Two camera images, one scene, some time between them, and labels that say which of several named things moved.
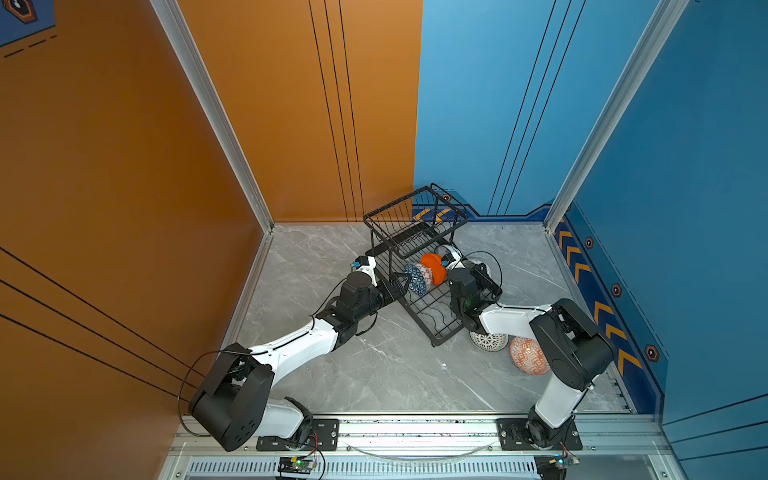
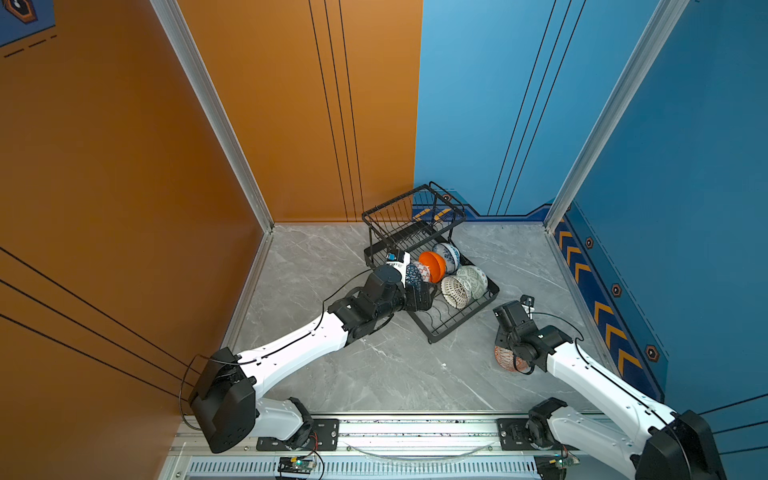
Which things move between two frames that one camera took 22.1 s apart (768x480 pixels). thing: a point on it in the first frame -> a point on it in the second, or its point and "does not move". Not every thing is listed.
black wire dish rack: [411, 239] does not move
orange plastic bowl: [439, 272] does not move
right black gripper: [479, 274] -> [499, 337]
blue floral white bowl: [441, 250] does not move
